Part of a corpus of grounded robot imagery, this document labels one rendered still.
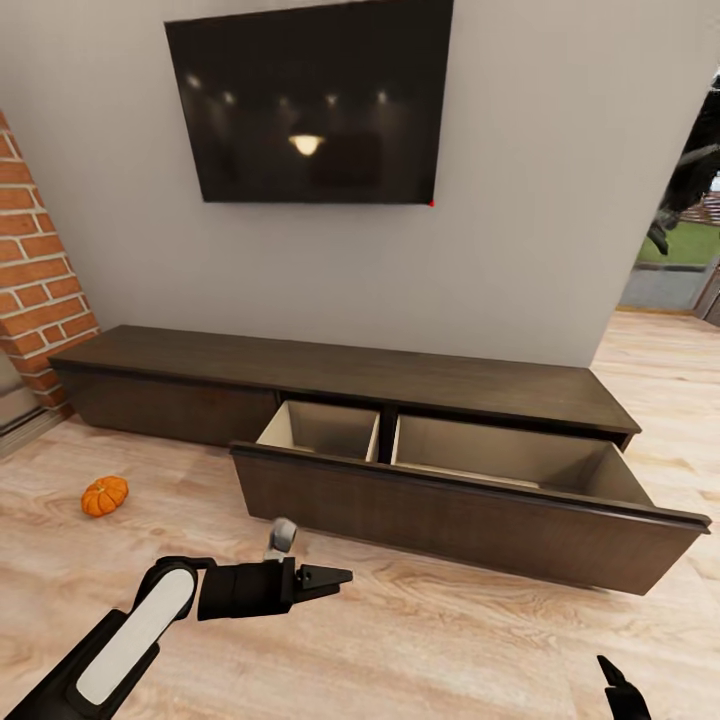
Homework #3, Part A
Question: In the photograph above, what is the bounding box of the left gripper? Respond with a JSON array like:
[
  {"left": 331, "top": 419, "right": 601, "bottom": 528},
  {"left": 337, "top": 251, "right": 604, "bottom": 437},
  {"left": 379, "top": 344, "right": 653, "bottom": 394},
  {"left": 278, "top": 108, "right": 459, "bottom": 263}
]
[{"left": 230, "top": 557, "right": 353, "bottom": 619}]

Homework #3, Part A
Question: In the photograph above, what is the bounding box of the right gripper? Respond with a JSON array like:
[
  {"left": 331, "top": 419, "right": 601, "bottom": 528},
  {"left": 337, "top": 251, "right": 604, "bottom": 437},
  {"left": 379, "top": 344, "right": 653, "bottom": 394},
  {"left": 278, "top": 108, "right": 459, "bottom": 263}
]
[{"left": 597, "top": 655, "right": 653, "bottom": 720}]

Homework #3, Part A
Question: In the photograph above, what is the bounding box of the pumpkin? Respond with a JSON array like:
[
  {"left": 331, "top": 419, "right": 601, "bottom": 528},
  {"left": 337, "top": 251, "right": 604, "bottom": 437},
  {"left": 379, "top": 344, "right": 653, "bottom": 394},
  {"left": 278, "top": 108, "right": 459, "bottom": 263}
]
[{"left": 81, "top": 476, "right": 128, "bottom": 517}]

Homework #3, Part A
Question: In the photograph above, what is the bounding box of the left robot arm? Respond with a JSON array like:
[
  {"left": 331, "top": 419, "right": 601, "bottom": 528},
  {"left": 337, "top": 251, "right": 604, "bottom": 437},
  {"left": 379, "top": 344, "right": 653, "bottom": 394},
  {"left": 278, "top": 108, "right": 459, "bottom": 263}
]
[{"left": 5, "top": 518, "right": 353, "bottom": 720}]

